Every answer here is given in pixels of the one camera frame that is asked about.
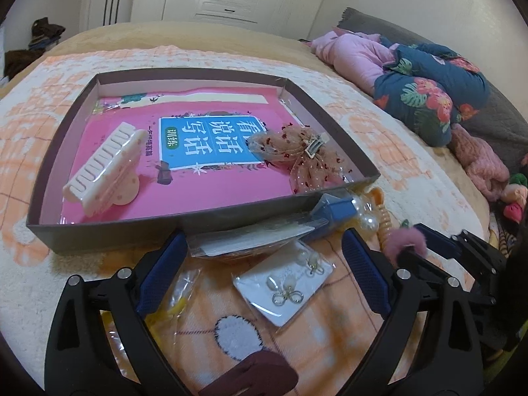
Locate clear packet with white card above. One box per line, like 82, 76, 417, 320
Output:
187, 214, 318, 262

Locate clear packet with pearl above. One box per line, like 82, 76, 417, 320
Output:
350, 194, 380, 236

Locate small blue box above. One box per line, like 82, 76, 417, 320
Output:
307, 193, 357, 242

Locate pink pompom hair tie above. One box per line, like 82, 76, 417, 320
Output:
383, 227, 430, 262

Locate tulle bow hair clip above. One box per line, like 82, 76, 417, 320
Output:
247, 123, 351, 194

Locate orange spiral hair tie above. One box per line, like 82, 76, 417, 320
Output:
369, 187, 392, 248

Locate brown cardboard box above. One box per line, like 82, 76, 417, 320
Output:
25, 68, 381, 256

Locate yellow hair ties clear packet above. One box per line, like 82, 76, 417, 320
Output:
165, 266, 203, 318

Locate beige bedspread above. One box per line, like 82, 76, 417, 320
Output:
0, 20, 512, 256

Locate orange and white checked blanket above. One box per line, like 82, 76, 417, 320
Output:
0, 43, 487, 396

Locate colourful plush toy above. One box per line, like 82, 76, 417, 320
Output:
501, 173, 528, 223

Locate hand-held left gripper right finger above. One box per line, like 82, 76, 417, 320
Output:
342, 228, 483, 396

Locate dark clothes pile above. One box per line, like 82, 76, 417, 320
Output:
29, 17, 67, 50

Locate pink book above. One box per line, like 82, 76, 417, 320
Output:
62, 86, 351, 223

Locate pink quilt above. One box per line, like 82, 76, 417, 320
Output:
309, 29, 407, 91

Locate maroon hair clip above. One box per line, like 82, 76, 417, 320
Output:
198, 350, 298, 396

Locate blue floral quilt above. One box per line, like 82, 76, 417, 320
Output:
373, 35, 491, 147

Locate brown bag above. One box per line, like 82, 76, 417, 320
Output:
4, 49, 42, 79

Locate pink knitted garment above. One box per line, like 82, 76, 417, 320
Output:
449, 126, 510, 201

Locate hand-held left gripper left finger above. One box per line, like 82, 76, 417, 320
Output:
45, 231, 190, 396

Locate white hair claw clip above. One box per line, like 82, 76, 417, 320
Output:
62, 121, 150, 217

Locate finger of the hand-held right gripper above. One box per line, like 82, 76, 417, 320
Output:
397, 247, 453, 280
413, 223, 506, 274

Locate earrings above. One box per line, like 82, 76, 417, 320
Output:
231, 251, 335, 335

